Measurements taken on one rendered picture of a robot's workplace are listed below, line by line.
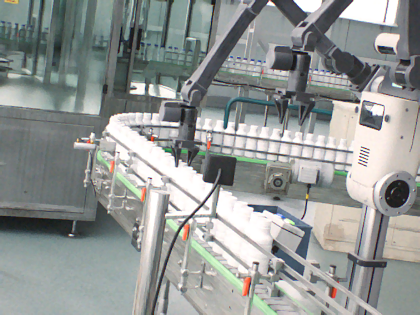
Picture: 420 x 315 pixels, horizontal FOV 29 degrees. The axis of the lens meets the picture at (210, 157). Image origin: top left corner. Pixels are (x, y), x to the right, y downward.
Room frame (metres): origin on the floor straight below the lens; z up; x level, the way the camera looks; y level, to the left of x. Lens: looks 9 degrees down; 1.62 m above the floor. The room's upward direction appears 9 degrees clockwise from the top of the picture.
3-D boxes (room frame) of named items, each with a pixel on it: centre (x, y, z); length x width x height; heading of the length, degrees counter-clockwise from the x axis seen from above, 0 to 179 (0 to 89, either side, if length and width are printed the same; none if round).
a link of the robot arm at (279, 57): (2.35, -0.18, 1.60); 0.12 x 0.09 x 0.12; 112
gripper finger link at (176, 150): (2.73, 0.10, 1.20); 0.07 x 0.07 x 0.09; 22
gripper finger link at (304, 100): (2.37, -0.23, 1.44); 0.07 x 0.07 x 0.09; 21
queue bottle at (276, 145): (4.27, -0.32, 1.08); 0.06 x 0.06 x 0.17
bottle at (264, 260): (2.07, -0.16, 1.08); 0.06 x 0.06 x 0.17
